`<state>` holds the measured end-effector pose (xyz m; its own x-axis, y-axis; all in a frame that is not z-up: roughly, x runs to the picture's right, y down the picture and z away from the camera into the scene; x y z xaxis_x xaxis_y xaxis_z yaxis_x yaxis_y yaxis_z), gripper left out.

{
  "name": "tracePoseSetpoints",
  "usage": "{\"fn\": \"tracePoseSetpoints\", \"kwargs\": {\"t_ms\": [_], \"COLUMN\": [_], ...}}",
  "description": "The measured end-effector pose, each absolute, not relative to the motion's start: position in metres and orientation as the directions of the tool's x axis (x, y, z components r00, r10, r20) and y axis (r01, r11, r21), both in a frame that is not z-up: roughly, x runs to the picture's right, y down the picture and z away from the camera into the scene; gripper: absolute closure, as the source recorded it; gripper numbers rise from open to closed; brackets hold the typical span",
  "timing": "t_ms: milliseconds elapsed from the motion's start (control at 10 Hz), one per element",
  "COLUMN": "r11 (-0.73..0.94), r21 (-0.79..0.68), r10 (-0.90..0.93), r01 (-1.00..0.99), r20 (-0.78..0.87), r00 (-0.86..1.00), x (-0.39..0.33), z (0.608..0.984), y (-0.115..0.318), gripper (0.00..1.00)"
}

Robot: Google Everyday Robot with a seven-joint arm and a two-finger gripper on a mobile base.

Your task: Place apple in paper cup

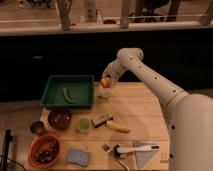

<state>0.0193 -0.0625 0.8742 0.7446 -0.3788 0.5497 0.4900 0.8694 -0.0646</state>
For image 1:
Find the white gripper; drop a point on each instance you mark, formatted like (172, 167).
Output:
(109, 72)

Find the orange red apple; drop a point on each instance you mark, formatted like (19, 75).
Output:
(105, 82)

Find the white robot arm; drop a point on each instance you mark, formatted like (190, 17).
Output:
(191, 115)

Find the white paper cup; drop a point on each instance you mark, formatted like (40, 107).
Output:
(104, 92)

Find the small metal cup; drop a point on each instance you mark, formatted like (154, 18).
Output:
(38, 128)

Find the green plastic tray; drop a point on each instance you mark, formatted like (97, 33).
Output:
(80, 89)

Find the green bean pod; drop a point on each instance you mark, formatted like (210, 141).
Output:
(66, 96)

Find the yellow banana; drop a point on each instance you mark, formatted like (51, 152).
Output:
(117, 127)

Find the dark brown bowl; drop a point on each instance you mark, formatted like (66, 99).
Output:
(60, 118)

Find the grey folded cloth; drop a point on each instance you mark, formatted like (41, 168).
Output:
(143, 157)

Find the blue sponge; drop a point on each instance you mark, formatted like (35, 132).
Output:
(79, 157)

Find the orange bowl with food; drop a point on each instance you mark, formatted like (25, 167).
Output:
(44, 151)

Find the black stand at left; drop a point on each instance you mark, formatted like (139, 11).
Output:
(4, 156)

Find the white handled fork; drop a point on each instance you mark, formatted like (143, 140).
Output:
(117, 150)

